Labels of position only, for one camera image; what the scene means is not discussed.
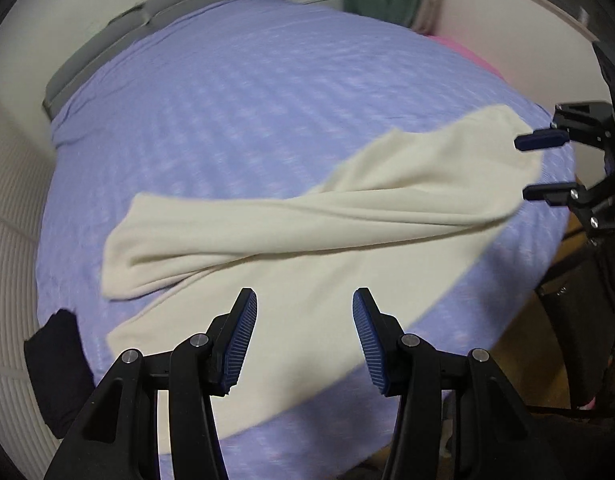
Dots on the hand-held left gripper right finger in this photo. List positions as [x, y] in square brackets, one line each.
[371, 345]

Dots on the black cloth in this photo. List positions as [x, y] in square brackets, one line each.
[57, 370]

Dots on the purple floral bed sheet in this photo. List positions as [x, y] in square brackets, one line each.
[212, 110]

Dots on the pink cloth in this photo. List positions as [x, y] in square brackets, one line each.
[467, 55]

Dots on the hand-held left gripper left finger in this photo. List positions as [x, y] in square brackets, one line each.
[236, 345]

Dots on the cream pants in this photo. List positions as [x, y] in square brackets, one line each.
[287, 260]

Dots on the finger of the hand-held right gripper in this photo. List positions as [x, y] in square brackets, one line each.
[547, 194]
[540, 140]

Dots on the white ribbed panel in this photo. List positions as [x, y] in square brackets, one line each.
[12, 260]

